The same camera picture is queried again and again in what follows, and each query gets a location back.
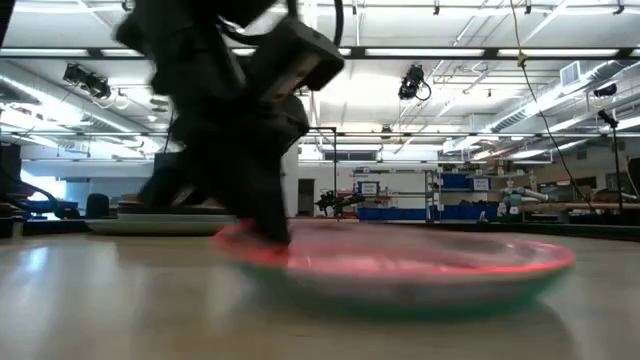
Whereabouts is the pink plastic plate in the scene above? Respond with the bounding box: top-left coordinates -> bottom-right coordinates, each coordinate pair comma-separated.
120,191 -> 166,202

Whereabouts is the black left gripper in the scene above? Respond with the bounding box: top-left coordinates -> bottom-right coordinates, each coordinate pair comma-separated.
113,0 -> 312,247

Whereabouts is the shelf with blue bins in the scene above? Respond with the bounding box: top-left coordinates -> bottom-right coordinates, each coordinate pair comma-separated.
352,167 -> 501,222

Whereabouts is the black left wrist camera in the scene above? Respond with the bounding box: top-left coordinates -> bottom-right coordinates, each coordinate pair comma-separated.
255,17 -> 346,106

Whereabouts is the large dark grey plate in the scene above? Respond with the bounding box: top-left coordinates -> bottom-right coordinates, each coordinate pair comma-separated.
83,217 -> 240,237

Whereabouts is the black chair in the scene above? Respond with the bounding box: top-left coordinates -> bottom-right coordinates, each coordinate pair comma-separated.
84,193 -> 111,220

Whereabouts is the black aluminium table frame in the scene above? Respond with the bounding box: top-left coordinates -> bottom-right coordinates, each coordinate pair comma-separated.
0,218 -> 640,242

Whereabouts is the navy blue plastic plate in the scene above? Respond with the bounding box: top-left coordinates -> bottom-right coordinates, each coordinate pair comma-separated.
118,198 -> 232,209

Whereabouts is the black monitor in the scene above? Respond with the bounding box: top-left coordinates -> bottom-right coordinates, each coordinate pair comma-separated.
152,151 -> 176,194

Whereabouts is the red translucent plate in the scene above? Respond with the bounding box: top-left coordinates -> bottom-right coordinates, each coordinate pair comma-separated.
208,218 -> 577,281

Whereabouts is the black mounted camera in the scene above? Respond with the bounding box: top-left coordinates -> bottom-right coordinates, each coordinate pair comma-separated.
398,63 -> 432,101
62,63 -> 112,100

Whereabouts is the black tripod stand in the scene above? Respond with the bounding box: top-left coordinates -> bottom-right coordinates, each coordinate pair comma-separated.
597,108 -> 626,216

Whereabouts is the teal translucent plate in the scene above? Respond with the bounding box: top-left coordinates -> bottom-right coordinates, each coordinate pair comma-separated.
234,264 -> 571,321

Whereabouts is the black overhead crossbeam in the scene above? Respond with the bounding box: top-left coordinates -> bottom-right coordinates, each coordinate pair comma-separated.
0,46 -> 640,61

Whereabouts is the silver air duct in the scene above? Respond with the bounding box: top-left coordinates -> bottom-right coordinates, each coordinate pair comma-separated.
487,59 -> 640,134

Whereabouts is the hanging yellow black cable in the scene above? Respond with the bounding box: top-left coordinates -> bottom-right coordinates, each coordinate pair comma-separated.
509,0 -> 599,214

